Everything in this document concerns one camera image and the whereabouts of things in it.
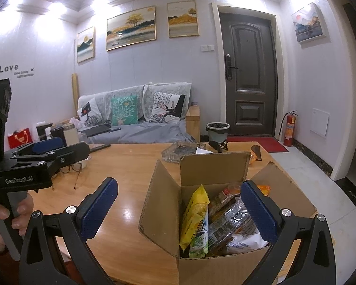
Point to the black mug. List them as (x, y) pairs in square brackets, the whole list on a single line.
[(57, 131)]

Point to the white printed snack packet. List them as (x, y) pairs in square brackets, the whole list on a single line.
[(244, 243)]

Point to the wooden board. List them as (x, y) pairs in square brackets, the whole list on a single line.
[(75, 95)]

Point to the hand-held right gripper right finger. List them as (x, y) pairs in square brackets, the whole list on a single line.
[(259, 213)]

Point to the white thermos bottle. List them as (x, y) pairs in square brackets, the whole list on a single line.
[(70, 134)]

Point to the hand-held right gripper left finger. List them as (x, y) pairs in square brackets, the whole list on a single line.
[(99, 210)]

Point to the brown cardboard box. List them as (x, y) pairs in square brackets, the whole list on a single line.
[(163, 213)]

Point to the orange brown snack packet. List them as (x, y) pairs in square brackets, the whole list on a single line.
[(224, 197)]

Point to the small black stand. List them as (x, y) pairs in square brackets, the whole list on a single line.
[(218, 147)]

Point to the green white snack packet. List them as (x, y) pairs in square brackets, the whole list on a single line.
[(199, 242)]

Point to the white light switch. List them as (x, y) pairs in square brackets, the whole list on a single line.
[(207, 47)]

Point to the white red print cushion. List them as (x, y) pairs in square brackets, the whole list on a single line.
[(89, 112)]

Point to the teal coral cushion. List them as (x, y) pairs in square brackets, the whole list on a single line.
[(124, 110)]

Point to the yellow snack packet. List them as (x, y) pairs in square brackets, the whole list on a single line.
[(194, 216)]

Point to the clear printed snack packet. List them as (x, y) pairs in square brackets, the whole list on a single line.
[(230, 227)]

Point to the teal mountain sun painting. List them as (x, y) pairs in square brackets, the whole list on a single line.
[(86, 44)]

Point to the grey sofa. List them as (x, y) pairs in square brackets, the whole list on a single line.
[(192, 124)]

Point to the red doormat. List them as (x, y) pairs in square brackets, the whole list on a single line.
[(264, 144)]

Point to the black lettering wall sticker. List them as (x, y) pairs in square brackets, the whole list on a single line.
[(9, 69)]

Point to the white wall panel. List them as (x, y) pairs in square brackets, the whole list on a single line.
[(320, 122)]

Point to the white paper sheet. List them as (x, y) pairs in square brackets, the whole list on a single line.
[(204, 150)]

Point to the black laptop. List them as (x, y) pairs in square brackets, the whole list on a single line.
[(96, 130)]

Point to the red fire extinguisher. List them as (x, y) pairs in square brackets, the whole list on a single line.
[(290, 129)]

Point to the black remote control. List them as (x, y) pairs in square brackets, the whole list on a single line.
[(115, 129)]

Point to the bright orange snack packet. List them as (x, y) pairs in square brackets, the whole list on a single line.
[(264, 189)]

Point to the wide golden tree painting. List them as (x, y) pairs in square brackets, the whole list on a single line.
[(132, 28)]

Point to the small golden tree painting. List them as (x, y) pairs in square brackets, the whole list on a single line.
[(182, 19)]

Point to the grey trash bin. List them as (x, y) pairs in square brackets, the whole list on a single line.
[(217, 132)]

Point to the blue mountain canvas painting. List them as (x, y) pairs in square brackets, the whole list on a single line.
[(310, 23)]

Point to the red gift bag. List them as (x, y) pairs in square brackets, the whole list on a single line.
[(19, 139)]

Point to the black white tree cushion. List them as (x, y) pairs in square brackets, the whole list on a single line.
[(166, 107)]

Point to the dark brown door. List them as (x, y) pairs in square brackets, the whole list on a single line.
[(249, 74)]

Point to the black tablet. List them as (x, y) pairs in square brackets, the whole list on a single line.
[(99, 147)]

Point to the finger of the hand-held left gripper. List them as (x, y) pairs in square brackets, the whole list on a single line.
[(47, 145), (71, 156)]

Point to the eyeglasses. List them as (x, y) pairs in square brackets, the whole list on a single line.
[(74, 169)]

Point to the grey blanket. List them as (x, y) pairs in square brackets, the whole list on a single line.
[(148, 132)]

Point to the black kettle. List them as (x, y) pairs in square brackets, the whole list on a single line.
[(44, 131)]

